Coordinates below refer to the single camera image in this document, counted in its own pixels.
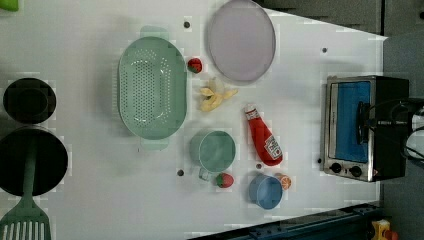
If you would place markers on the round lilac plate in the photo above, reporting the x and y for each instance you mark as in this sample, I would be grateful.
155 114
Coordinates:
241 40

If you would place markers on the small clear cube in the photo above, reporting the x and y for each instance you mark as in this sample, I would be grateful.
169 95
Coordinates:
204 174

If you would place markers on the bright green object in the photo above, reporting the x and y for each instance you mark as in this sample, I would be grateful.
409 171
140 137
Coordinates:
9 5

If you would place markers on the large red strawberry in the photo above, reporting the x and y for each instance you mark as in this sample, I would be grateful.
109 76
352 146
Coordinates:
224 180

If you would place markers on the blue cup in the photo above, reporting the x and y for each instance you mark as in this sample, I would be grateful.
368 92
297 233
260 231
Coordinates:
265 191

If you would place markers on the blue metal frame rail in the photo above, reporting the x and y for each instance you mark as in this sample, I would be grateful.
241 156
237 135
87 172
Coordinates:
349 223

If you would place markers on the large black pan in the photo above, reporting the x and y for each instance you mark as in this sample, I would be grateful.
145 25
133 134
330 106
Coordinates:
51 160

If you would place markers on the green perforated colander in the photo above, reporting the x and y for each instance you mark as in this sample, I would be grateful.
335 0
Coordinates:
152 83

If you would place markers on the red ketchup bottle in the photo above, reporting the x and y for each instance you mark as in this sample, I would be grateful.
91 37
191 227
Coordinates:
267 147

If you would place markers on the silver toaster oven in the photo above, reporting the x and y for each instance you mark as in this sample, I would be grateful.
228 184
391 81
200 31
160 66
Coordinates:
381 157

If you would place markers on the small red strawberry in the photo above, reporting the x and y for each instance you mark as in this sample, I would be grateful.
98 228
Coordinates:
195 65

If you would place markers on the yellow red toy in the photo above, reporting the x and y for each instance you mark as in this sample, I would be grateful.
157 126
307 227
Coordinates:
383 231

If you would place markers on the green slotted spatula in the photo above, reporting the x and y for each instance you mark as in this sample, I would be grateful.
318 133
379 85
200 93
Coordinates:
26 220

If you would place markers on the green cup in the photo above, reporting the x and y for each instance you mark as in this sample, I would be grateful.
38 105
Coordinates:
214 150

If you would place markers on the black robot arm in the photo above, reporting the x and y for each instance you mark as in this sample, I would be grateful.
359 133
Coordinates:
399 115

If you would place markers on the orange slice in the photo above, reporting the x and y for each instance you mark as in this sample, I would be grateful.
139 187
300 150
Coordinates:
285 181

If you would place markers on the small black pot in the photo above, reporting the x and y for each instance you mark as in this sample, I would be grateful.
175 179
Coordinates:
29 100

